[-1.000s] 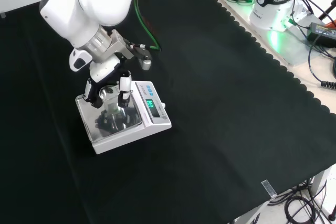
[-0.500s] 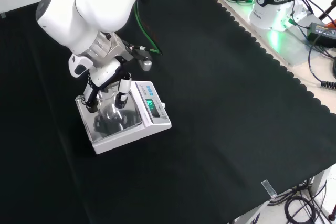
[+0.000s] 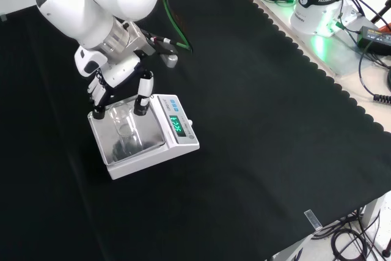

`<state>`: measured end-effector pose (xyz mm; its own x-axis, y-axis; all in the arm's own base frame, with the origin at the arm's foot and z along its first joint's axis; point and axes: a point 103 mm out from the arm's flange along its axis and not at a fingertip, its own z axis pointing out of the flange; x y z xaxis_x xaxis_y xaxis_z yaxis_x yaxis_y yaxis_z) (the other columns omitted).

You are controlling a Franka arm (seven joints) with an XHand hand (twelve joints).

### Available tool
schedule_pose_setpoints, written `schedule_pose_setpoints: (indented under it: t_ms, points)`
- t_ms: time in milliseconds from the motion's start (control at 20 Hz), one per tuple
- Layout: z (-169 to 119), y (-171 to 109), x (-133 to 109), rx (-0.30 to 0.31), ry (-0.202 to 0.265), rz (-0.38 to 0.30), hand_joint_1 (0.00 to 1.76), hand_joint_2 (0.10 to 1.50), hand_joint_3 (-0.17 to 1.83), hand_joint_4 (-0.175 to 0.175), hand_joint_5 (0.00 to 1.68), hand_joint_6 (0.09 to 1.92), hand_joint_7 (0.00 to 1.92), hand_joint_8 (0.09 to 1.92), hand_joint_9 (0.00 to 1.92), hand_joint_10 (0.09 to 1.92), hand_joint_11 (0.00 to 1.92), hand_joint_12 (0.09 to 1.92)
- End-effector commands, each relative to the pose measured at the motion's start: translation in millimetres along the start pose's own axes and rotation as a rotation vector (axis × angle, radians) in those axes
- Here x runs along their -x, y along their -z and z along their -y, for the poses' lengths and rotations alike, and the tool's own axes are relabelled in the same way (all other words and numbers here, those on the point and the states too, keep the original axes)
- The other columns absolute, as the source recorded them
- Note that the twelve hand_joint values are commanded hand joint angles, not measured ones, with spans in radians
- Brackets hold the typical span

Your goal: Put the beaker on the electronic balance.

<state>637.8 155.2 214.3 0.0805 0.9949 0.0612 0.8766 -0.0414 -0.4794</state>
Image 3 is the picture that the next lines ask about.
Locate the black bench cloth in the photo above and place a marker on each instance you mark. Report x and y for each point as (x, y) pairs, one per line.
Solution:
(250, 126)

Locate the black power adapter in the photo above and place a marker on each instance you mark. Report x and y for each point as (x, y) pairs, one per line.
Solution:
(374, 36)

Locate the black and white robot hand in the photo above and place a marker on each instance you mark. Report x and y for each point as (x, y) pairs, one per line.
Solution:
(117, 71)

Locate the pale base board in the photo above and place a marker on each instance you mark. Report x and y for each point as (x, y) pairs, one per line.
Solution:
(333, 50)

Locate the white electronic balance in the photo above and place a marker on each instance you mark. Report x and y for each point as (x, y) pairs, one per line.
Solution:
(183, 146)

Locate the clear glass beaker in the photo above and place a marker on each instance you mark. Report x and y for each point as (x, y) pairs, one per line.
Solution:
(126, 140)

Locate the red and black tripod leg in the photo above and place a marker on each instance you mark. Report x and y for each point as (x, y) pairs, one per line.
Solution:
(383, 13)

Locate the black and grey wrist camera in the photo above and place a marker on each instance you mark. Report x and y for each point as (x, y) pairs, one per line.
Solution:
(168, 51)

